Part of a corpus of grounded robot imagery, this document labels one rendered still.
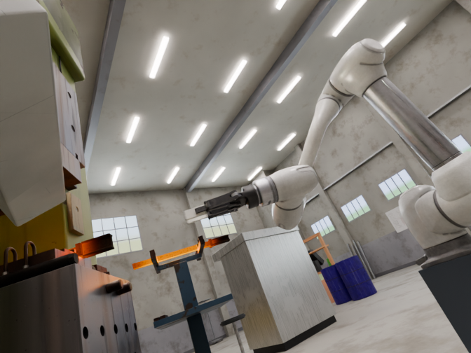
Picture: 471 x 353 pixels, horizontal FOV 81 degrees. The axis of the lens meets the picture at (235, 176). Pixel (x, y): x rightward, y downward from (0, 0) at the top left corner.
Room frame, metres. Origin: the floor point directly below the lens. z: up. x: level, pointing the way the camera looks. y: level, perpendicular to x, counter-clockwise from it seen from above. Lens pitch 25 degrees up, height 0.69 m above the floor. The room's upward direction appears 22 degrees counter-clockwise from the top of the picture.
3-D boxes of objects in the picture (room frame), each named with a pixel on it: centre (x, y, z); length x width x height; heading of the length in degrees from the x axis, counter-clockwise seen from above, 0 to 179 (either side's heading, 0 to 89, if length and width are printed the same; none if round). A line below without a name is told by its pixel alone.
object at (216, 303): (1.28, 0.39, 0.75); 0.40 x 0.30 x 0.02; 20
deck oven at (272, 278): (5.37, 0.10, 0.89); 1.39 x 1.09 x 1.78; 132
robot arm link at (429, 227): (1.12, -0.63, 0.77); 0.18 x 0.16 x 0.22; 26
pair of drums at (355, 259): (7.71, -1.63, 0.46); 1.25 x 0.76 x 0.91; 42
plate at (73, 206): (1.00, 0.69, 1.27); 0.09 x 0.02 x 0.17; 10
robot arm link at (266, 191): (0.84, -0.07, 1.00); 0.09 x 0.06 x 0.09; 10
